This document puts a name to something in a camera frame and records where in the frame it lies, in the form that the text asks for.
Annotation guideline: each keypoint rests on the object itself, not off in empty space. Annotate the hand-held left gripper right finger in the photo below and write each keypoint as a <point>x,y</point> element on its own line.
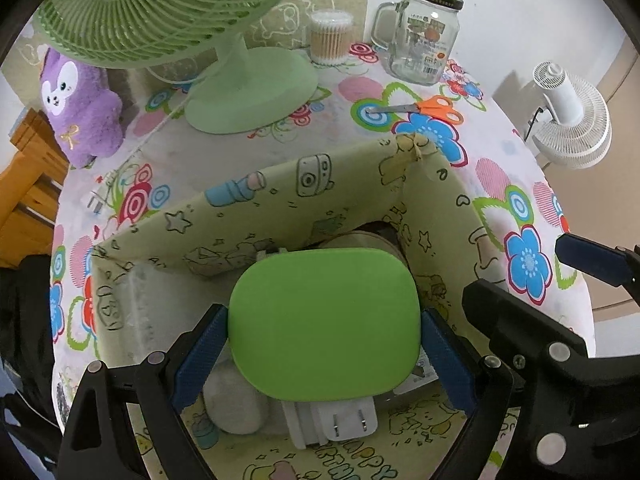
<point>450,360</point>

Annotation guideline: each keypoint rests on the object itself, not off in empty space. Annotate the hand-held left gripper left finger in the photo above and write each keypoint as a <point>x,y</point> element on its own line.
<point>200,360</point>

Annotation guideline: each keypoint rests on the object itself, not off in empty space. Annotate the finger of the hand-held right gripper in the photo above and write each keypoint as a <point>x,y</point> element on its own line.
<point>525,320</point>
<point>590,257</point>

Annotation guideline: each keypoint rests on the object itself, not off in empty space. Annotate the small white charger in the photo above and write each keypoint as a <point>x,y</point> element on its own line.
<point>417,377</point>

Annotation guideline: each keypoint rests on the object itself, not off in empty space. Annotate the white rounded case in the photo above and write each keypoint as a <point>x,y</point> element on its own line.
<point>232,405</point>

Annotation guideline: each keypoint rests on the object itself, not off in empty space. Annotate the large white charger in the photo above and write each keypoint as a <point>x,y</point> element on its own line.
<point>340,422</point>

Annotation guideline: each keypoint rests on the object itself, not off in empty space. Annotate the green rounded case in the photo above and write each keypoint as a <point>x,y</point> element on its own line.
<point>325,320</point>

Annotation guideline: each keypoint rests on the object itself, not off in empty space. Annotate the yellow patterned storage box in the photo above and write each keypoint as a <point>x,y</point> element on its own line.
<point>250,210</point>

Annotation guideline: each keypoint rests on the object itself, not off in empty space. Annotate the white floor fan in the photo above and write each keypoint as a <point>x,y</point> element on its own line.
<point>575,125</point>

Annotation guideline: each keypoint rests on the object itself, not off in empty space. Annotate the black clothing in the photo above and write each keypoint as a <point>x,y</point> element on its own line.
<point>25,320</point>

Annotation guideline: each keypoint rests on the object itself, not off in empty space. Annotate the black backpack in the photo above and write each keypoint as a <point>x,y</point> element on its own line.
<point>25,435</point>

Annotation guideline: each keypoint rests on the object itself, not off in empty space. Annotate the wooden chair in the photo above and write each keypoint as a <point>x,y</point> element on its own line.
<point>25,200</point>

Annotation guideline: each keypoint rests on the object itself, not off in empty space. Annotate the green desk fan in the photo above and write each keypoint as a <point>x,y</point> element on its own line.
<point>250,95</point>

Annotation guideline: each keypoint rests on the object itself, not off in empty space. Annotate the glass mug with green lid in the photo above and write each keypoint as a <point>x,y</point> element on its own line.
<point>420,45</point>

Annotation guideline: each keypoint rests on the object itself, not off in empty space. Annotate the purple plush toy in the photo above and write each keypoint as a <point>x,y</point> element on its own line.
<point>85,110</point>

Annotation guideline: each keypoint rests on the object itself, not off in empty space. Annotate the cotton swab container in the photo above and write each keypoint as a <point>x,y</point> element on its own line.
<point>330,40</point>

